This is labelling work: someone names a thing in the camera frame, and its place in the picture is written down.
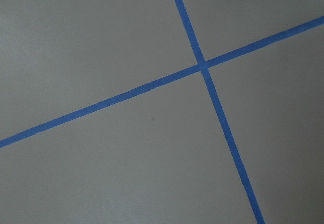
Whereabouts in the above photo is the blue tape long line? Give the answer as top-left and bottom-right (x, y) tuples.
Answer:
(174, 0), (265, 223)

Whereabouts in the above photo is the blue tape crossing line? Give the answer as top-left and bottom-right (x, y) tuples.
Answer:
(1, 16), (323, 147)

